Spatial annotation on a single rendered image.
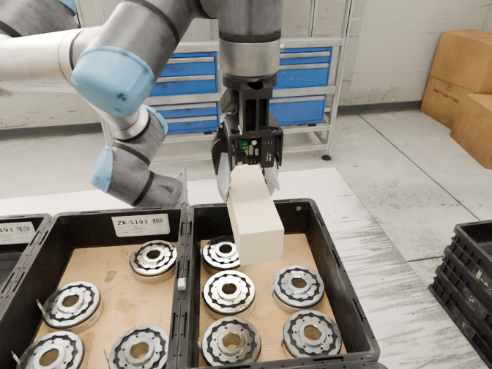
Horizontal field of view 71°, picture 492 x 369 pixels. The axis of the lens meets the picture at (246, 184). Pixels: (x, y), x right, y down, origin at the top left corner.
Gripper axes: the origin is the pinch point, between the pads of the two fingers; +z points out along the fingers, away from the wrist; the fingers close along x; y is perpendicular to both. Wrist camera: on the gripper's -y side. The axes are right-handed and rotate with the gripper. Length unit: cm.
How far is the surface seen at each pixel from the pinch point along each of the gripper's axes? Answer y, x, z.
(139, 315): 1.7, -21.5, 26.1
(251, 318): 6.0, -0.1, 26.0
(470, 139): -177, 223, 99
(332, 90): -183, 96, 51
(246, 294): 2.6, -0.4, 23.2
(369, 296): -3, 32, 39
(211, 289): 0.2, -7.1, 23.1
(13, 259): -19, -51, 26
